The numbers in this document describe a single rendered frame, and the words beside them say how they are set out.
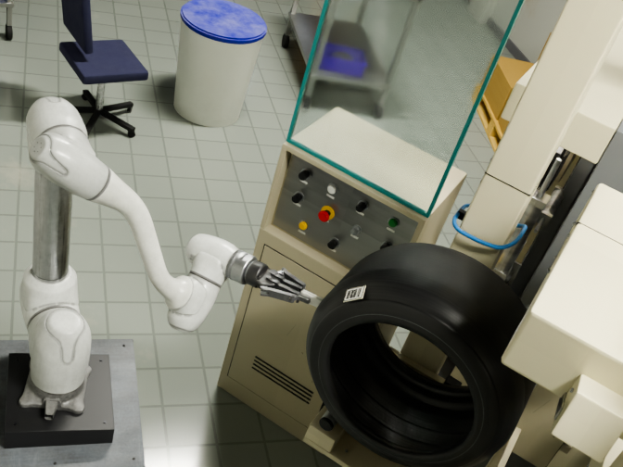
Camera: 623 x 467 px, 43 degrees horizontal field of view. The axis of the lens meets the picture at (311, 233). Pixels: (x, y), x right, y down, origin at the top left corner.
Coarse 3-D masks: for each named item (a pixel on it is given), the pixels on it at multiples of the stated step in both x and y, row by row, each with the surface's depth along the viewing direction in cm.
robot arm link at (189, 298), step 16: (112, 176) 197; (112, 192) 197; (128, 192) 202; (112, 208) 203; (128, 208) 204; (144, 208) 207; (144, 224) 208; (144, 240) 210; (144, 256) 213; (160, 256) 215; (160, 272) 216; (160, 288) 218; (176, 288) 220; (192, 288) 223; (208, 288) 226; (176, 304) 222; (192, 304) 223; (208, 304) 227; (176, 320) 224; (192, 320) 224
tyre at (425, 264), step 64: (384, 256) 209; (448, 256) 203; (320, 320) 208; (384, 320) 194; (448, 320) 188; (512, 320) 196; (320, 384) 216; (384, 384) 240; (512, 384) 190; (384, 448) 215; (448, 448) 205
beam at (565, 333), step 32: (608, 192) 188; (576, 224) 174; (608, 224) 176; (576, 256) 163; (608, 256) 166; (544, 288) 152; (576, 288) 154; (608, 288) 157; (544, 320) 145; (576, 320) 146; (608, 320) 149; (512, 352) 152; (544, 352) 148; (576, 352) 144; (608, 352) 142; (544, 384) 151; (608, 384) 144
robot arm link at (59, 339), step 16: (32, 320) 227; (48, 320) 219; (64, 320) 220; (80, 320) 222; (32, 336) 222; (48, 336) 216; (64, 336) 217; (80, 336) 219; (32, 352) 221; (48, 352) 217; (64, 352) 218; (80, 352) 221; (32, 368) 223; (48, 368) 219; (64, 368) 220; (80, 368) 224; (48, 384) 223; (64, 384) 224; (80, 384) 230
